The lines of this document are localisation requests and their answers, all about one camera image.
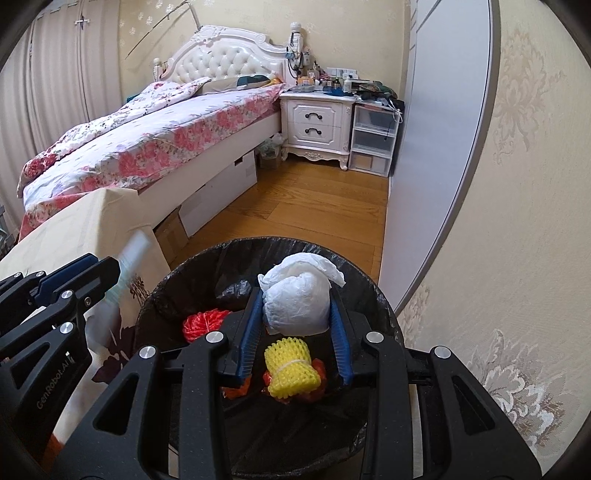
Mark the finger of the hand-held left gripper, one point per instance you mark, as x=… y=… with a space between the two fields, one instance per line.
x=64 y=274
x=92 y=277

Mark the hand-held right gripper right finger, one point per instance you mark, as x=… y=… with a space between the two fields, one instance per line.
x=341 y=337

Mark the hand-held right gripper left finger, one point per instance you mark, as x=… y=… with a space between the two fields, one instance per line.
x=249 y=332

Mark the white printed toothpaste tube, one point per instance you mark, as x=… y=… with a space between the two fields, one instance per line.
x=124 y=272

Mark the red foam fruit net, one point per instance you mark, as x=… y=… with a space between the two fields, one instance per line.
x=203 y=323

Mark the yellow foam fruit net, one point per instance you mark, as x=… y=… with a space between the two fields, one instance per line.
x=291 y=369

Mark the white tissue ball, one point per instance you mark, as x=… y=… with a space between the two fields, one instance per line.
x=295 y=300

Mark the orange plastic bag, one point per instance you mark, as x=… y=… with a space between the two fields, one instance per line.
x=238 y=392

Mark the black bagged trash bin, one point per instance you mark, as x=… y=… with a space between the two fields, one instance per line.
x=194 y=277

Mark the floral cream tablecloth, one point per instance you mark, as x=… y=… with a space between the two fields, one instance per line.
x=69 y=226

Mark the brown cardboard carton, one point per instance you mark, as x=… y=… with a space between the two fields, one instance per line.
x=171 y=235

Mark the white cardboard box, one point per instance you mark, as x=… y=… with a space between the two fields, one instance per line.
x=217 y=194

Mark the clear plastic bag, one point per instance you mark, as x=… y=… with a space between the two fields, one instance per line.
x=270 y=152

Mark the beige pleated curtain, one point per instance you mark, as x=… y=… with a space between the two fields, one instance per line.
x=46 y=92

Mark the floral pink quilt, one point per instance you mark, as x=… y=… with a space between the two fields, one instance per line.
x=157 y=94

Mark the clear plastic drawer unit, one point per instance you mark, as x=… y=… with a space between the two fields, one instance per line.
x=369 y=138

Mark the white carved nightstand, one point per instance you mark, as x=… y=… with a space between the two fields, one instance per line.
x=314 y=120

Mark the pillow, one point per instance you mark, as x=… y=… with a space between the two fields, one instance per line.
x=231 y=83

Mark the white tufted headboard bed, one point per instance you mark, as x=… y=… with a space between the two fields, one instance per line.
x=217 y=60

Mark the pile of small bedside items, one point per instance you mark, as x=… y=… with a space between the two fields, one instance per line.
x=323 y=83

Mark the thin curved metal pole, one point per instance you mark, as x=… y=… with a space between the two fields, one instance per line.
x=197 y=21

